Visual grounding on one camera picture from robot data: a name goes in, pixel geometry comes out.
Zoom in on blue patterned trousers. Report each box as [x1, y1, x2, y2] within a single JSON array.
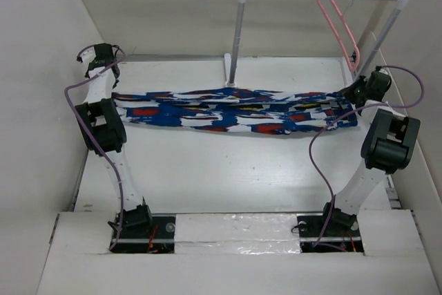
[[112, 88, 358, 135]]

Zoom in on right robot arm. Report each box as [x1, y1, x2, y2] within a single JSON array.
[[319, 66, 421, 236]]

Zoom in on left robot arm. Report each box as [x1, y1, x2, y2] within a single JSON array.
[[75, 43, 154, 238]]

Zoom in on pink clothes hanger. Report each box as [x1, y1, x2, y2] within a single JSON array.
[[316, 0, 362, 71]]

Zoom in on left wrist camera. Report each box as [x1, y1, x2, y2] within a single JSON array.
[[76, 45, 95, 67]]

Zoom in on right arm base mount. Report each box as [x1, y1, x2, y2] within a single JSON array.
[[291, 202, 364, 253]]

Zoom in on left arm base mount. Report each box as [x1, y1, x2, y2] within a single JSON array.
[[111, 214, 176, 254]]

